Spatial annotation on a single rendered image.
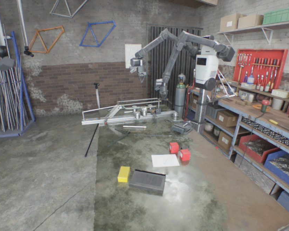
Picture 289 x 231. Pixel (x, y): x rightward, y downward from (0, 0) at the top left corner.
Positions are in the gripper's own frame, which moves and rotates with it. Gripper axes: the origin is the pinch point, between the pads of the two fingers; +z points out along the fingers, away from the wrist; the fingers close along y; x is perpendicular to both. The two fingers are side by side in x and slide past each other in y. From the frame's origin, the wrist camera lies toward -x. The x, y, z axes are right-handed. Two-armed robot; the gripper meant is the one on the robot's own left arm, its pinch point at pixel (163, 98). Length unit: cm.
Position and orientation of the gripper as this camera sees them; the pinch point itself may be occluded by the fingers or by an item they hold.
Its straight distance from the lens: 166.4
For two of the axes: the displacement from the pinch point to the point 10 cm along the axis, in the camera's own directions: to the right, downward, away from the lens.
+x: 8.8, 1.8, -4.4
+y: -4.7, 3.3, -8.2
